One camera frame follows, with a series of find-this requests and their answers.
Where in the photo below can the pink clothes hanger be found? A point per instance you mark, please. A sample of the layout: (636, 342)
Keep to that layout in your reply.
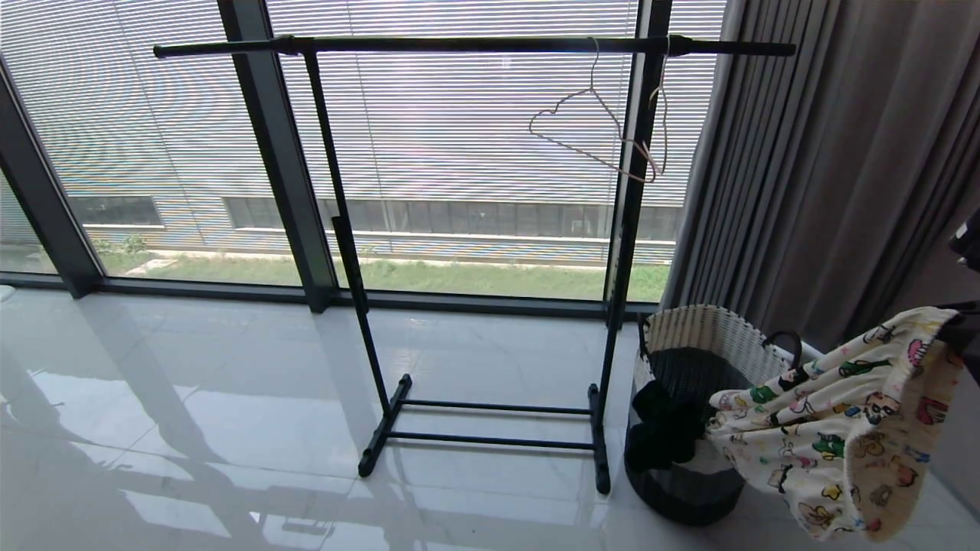
(664, 130)
(590, 89)

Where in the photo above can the cream printed garment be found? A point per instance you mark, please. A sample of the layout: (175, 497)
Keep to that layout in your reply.
(842, 428)

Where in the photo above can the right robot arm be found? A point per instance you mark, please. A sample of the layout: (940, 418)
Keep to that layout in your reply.
(971, 249)

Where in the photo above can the white laundry basket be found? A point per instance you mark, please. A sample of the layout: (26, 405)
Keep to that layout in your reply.
(704, 329)

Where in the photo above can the black clothes rack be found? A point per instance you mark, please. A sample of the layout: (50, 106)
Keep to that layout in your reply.
(459, 44)

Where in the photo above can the black garment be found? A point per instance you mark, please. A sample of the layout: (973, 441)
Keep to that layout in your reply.
(662, 428)

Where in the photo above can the brown curtain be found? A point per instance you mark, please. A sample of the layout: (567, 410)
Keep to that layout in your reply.
(827, 153)

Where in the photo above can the window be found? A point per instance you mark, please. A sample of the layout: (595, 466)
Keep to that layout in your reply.
(153, 115)

